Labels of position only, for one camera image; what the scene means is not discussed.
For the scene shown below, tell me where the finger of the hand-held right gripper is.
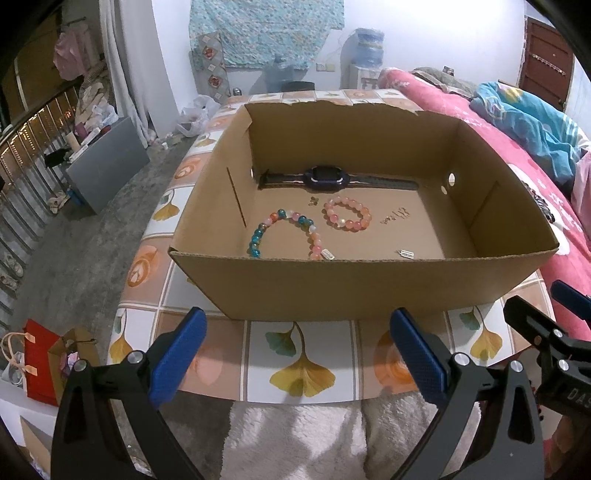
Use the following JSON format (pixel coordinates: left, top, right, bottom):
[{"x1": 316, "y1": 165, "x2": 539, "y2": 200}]
[
  {"x1": 551, "y1": 281, "x2": 591, "y2": 319},
  {"x1": 503, "y1": 295, "x2": 567, "y2": 356}
]

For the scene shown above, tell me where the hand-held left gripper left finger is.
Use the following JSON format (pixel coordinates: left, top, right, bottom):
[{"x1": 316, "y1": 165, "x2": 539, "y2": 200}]
[{"x1": 51, "y1": 306, "x2": 208, "y2": 480}]

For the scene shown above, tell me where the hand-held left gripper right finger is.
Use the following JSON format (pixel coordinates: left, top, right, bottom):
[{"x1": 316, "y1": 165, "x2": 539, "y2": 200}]
[{"x1": 389, "y1": 308, "x2": 543, "y2": 480}]

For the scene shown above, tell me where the brown cardboard box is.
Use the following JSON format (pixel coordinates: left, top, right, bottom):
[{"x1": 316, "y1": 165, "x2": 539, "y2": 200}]
[{"x1": 167, "y1": 100, "x2": 560, "y2": 321}]

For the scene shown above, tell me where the multicolour bead bracelet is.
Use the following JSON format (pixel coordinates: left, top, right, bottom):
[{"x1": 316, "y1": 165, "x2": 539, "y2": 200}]
[{"x1": 248, "y1": 209, "x2": 334, "y2": 261}]

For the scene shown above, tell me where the pink bead bracelet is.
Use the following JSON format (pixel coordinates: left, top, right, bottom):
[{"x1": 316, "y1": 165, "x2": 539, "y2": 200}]
[{"x1": 323, "y1": 196, "x2": 371, "y2": 232}]

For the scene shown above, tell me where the dark purple smart watch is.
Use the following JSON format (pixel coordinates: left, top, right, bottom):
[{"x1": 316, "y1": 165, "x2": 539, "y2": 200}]
[{"x1": 259, "y1": 165, "x2": 419, "y2": 192}]

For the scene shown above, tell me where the brown paper bag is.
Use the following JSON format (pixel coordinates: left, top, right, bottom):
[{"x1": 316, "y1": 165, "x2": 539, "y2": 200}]
[{"x1": 48, "y1": 328, "x2": 98, "y2": 402}]

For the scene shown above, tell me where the red gift bag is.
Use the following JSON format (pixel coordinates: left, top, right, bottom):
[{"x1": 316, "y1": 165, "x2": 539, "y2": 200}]
[{"x1": 23, "y1": 319, "x2": 63, "y2": 407}]

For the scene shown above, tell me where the white fleece clothing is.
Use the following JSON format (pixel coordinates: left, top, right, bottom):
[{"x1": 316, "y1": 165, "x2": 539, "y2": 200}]
[{"x1": 222, "y1": 392, "x2": 467, "y2": 480}]

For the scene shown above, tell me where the pink floral bed quilt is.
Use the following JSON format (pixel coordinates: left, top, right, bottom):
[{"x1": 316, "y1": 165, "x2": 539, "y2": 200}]
[{"x1": 379, "y1": 68, "x2": 591, "y2": 342}]

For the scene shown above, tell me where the blue patterned blanket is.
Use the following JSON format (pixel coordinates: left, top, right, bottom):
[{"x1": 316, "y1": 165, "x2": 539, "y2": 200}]
[{"x1": 471, "y1": 82, "x2": 591, "y2": 183}]

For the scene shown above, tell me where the grey cabinet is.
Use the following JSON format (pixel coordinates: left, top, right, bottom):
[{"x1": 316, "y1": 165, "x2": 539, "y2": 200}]
[{"x1": 65, "y1": 115, "x2": 151, "y2": 215}]

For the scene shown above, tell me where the brown wooden door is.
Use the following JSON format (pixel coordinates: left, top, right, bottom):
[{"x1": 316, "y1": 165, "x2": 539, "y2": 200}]
[{"x1": 519, "y1": 18, "x2": 575, "y2": 112}]

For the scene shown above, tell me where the white plastic bag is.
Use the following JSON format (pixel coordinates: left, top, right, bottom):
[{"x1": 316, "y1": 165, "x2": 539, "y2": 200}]
[{"x1": 178, "y1": 95, "x2": 222, "y2": 138}]

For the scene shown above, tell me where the grey fuzzy blanket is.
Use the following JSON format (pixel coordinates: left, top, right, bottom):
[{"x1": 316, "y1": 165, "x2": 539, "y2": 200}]
[{"x1": 411, "y1": 67, "x2": 476, "y2": 97}]

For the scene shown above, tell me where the metal railing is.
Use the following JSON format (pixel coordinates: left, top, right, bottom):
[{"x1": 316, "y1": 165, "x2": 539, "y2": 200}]
[{"x1": 0, "y1": 88, "x2": 81, "y2": 319}]

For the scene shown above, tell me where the white curtain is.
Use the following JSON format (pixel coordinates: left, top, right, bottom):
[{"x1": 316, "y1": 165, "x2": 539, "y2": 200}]
[{"x1": 99, "y1": 0, "x2": 153, "y2": 148}]

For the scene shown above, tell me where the patchwork hanging strip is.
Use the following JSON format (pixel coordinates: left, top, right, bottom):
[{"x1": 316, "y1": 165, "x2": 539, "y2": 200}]
[{"x1": 198, "y1": 32, "x2": 229, "y2": 97}]

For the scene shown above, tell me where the clear blue water jug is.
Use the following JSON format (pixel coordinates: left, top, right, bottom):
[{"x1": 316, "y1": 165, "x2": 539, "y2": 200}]
[{"x1": 268, "y1": 53, "x2": 294, "y2": 90}]

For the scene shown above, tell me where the blue water dispenser bottle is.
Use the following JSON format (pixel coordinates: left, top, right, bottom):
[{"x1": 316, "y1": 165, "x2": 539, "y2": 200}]
[{"x1": 355, "y1": 28, "x2": 385, "y2": 68}]

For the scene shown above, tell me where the pink hanging garment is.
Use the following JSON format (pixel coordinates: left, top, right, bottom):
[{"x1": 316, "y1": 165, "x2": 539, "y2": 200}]
[{"x1": 53, "y1": 32, "x2": 86, "y2": 81}]

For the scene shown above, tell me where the teal patterned wall cloth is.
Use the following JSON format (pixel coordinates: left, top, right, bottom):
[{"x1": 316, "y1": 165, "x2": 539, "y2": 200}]
[{"x1": 189, "y1": 0, "x2": 346, "y2": 70}]

